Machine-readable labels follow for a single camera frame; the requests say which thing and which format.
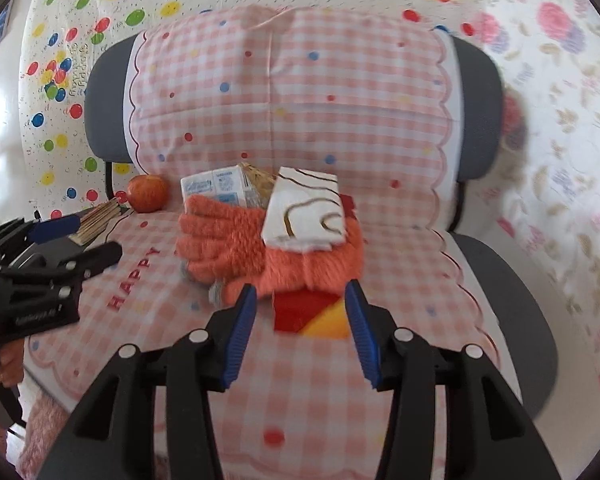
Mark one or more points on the floral wall cloth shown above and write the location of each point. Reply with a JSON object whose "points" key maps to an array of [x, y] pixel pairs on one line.
{"points": [[540, 204]]}

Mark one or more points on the red snack package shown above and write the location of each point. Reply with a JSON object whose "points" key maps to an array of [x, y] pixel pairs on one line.
{"points": [[310, 313]]}

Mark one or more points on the orange knitted glove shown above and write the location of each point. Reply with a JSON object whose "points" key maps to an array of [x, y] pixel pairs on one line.
{"points": [[222, 243]]}

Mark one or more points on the grey office chair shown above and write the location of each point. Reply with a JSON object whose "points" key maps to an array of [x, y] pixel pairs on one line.
{"points": [[531, 343]]}

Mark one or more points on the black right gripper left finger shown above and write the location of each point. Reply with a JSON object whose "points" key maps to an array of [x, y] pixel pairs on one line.
{"points": [[110, 434]]}

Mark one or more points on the pink checkered chair cover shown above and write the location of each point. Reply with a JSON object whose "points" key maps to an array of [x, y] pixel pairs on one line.
{"points": [[303, 148]]}

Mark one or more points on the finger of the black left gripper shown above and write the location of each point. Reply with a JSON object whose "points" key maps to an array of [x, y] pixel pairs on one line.
{"points": [[19, 234], [75, 262]]}

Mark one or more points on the bundle of wooden sticks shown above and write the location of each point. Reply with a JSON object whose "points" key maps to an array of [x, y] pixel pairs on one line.
{"points": [[94, 222]]}

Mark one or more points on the left hand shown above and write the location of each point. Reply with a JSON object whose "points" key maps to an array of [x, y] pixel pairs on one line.
{"points": [[11, 363]]}

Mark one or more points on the orange fruit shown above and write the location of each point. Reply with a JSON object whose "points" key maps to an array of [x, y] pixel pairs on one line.
{"points": [[147, 193]]}

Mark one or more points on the woven straw scrubber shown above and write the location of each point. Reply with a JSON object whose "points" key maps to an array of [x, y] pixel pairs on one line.
{"points": [[259, 187]]}

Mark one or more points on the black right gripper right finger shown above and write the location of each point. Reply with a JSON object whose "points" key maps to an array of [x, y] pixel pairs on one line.
{"points": [[489, 434]]}

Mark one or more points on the white brown patterned paper napkin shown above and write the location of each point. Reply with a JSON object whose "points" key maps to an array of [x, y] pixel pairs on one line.
{"points": [[305, 212]]}

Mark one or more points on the pink fluffy trash bin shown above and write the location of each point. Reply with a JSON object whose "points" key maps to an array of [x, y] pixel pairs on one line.
{"points": [[46, 420]]}

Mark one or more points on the white milk carton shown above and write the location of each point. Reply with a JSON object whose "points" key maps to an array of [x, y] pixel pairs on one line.
{"points": [[228, 185]]}

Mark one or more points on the polka dot wall cloth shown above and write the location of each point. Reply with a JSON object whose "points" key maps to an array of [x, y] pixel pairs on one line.
{"points": [[63, 39]]}

